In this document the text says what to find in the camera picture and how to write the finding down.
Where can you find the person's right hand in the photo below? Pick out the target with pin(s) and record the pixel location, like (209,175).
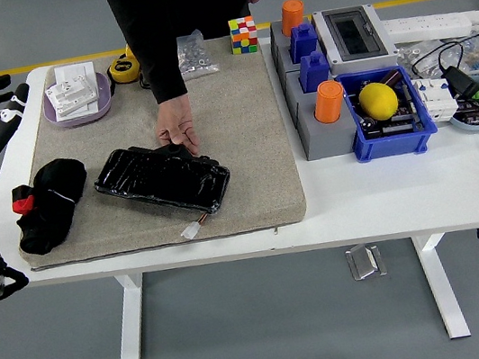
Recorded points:
(175,121)

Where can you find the person's right forearm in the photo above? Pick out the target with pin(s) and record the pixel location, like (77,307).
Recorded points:
(163,73)

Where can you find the orange cylinder peg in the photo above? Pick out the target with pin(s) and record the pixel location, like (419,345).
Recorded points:
(291,14)
(328,101)

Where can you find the colourful puzzle cube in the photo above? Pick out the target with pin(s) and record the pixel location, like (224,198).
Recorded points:
(243,35)

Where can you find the grey-brown mat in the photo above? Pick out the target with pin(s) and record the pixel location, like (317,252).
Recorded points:
(238,143)

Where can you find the clear bag of metal nuts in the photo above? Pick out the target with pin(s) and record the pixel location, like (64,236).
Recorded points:
(197,58)

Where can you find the purple oval tray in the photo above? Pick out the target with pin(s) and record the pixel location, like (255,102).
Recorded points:
(105,101)

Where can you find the yellow tape measure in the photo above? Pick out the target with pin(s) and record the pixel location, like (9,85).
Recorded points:
(124,68)

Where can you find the blue block peg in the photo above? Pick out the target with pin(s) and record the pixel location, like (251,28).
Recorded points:
(314,72)
(303,42)

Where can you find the grey electrical box with window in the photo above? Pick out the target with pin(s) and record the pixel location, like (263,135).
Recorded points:
(353,36)

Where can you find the grey peg holder base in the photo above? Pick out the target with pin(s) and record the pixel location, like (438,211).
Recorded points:
(324,141)

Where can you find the brown cylinder part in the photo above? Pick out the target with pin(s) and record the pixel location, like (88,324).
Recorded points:
(392,77)

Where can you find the yellow lemon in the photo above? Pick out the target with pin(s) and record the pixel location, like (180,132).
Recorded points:
(378,100)

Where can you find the white power strip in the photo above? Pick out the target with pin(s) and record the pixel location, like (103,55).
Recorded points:
(424,25)

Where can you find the dark circuit board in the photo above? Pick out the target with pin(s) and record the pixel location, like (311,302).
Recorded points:
(394,123)

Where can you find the white table leg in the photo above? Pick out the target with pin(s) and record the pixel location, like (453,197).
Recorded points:
(443,288)
(130,324)

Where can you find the white circuit breaker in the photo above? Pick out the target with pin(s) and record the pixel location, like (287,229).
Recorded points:
(434,100)

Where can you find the blue plastic bin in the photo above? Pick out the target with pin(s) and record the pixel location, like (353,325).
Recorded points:
(394,146)

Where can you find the white switch module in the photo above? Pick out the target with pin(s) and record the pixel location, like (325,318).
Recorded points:
(71,94)

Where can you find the flat white switch plate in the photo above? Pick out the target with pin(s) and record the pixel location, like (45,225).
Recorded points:
(74,71)

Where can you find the metal bracket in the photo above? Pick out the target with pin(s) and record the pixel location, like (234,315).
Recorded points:
(364,262)

